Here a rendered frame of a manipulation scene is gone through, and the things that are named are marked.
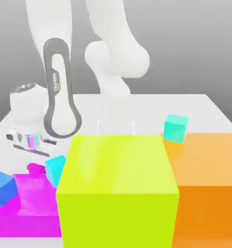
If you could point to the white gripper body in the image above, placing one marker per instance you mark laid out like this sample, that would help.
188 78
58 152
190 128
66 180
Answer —
33 157

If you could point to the small magenta cube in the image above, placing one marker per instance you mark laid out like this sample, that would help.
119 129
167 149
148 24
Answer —
36 169

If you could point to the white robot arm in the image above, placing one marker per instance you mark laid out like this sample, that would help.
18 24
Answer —
111 58

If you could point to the small cyan cube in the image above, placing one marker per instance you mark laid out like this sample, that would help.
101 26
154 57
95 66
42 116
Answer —
54 169

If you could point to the small blue cube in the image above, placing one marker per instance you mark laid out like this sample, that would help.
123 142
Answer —
3 189

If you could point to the small turquoise cube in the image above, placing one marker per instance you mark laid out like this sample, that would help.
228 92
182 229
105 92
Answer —
174 129

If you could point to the large magenta box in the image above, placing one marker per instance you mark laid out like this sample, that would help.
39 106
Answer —
30 222

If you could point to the large yellow-green box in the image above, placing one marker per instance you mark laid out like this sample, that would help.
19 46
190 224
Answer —
117 193

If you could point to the large orange box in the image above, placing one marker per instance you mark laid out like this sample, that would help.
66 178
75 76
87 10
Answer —
208 193

